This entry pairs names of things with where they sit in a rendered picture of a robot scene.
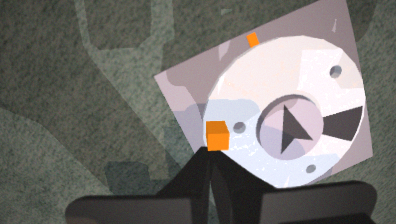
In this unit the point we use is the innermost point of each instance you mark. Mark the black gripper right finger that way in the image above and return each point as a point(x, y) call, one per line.
point(237, 203)

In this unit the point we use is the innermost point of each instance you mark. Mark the small orange tab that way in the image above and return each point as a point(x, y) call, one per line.
point(252, 39)

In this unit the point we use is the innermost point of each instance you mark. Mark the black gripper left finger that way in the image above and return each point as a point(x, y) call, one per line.
point(184, 200)

